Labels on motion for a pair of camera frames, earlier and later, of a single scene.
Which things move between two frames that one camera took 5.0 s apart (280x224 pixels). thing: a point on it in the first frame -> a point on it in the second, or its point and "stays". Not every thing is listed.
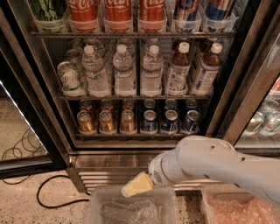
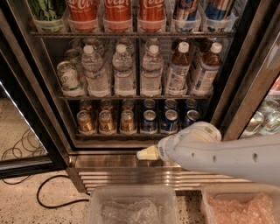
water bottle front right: (151, 77) stays
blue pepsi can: (171, 120) stays
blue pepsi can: (149, 124) stays
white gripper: (157, 172) -> (164, 150)
